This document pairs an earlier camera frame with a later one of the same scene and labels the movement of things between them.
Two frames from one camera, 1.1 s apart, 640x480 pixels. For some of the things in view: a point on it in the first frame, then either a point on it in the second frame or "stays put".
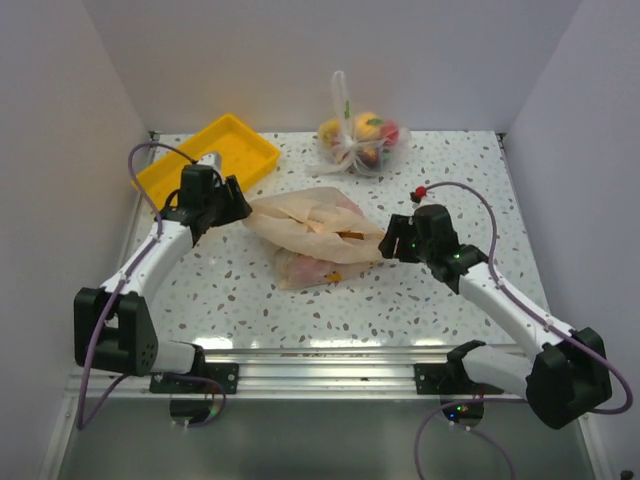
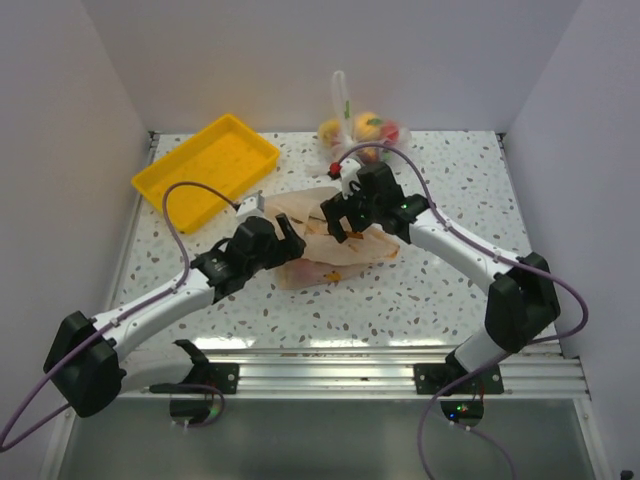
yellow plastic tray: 243,153 stays put
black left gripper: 238,208 -> 292,246
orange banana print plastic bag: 314,237 stays put
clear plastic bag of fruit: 359,143 stays put
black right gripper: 399,227 -> 335,208
